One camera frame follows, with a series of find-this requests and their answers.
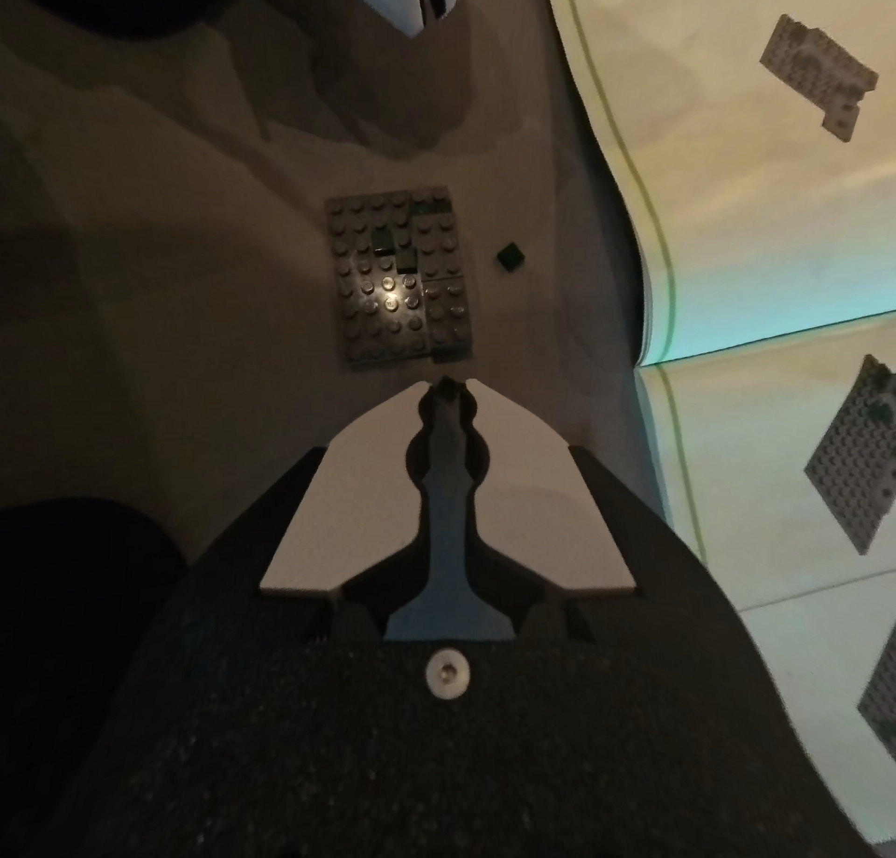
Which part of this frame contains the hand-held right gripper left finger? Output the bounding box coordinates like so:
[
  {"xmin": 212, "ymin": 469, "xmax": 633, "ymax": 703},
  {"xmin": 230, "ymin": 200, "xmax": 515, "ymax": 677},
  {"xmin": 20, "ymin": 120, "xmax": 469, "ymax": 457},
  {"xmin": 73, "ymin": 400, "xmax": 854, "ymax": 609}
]
[{"xmin": 259, "ymin": 380, "xmax": 438, "ymax": 622}]

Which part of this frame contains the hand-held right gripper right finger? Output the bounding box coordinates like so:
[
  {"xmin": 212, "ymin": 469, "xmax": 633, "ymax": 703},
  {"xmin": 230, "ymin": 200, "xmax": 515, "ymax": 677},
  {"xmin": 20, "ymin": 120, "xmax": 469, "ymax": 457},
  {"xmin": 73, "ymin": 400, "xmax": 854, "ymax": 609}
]
[{"xmin": 458, "ymin": 379, "xmax": 638, "ymax": 622}]

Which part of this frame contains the grey studded building plate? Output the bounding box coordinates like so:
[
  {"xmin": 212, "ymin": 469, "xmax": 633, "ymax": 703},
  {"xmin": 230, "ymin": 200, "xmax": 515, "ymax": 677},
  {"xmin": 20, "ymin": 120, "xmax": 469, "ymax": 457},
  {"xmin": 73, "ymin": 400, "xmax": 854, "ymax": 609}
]
[{"xmin": 325, "ymin": 186, "xmax": 476, "ymax": 370}]

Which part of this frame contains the open instruction booklet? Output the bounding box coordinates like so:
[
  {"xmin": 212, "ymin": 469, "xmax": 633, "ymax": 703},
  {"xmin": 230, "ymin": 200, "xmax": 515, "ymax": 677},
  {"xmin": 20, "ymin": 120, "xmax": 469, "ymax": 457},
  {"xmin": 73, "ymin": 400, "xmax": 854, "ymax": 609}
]
[{"xmin": 545, "ymin": 0, "xmax": 896, "ymax": 858}]

